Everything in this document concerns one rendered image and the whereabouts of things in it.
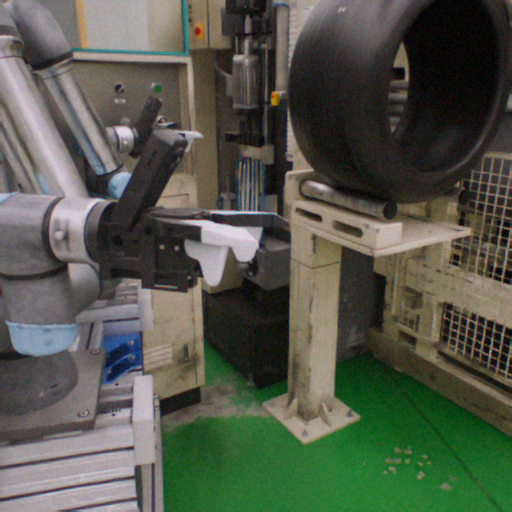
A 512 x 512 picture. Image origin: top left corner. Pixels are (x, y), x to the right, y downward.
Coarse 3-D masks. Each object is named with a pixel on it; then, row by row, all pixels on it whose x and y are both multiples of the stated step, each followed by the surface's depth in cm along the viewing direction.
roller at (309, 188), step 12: (312, 192) 147; (324, 192) 143; (336, 192) 139; (348, 192) 136; (336, 204) 141; (348, 204) 135; (360, 204) 131; (372, 204) 128; (384, 204) 125; (384, 216) 125
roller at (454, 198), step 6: (450, 192) 141; (456, 192) 140; (462, 192) 139; (468, 192) 140; (438, 198) 145; (444, 198) 143; (450, 198) 141; (456, 198) 140; (462, 198) 139; (468, 198) 140
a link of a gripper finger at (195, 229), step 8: (152, 224) 52; (160, 224) 50; (168, 224) 49; (176, 224) 49; (184, 224) 48; (192, 224) 48; (168, 232) 49; (176, 232) 49; (184, 232) 48; (192, 232) 48; (200, 232) 47; (192, 240) 49; (200, 240) 48
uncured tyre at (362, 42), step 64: (320, 0) 125; (384, 0) 109; (448, 0) 137; (320, 64) 117; (384, 64) 110; (448, 64) 152; (320, 128) 122; (384, 128) 115; (448, 128) 153; (384, 192) 126
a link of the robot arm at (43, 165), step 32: (0, 32) 65; (0, 64) 65; (0, 96) 66; (32, 96) 68; (0, 128) 67; (32, 128) 67; (32, 160) 68; (64, 160) 70; (32, 192) 69; (64, 192) 69
